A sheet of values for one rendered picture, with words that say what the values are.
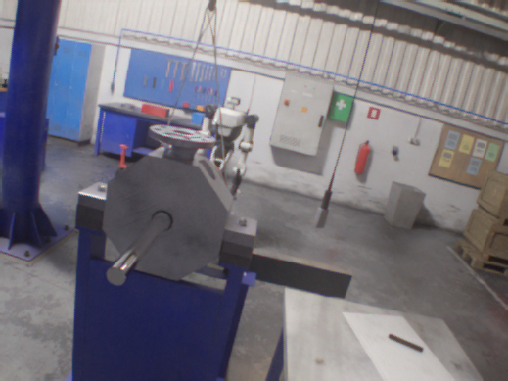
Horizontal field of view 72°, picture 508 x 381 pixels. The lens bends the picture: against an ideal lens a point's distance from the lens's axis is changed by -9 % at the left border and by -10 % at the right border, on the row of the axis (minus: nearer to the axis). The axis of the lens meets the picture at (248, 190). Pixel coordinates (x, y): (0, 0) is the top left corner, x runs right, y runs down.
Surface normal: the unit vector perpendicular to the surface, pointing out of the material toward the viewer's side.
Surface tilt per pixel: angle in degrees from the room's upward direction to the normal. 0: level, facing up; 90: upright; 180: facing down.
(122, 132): 90
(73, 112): 90
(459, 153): 90
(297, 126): 90
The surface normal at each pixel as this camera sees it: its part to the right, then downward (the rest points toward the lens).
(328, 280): -0.07, 0.26
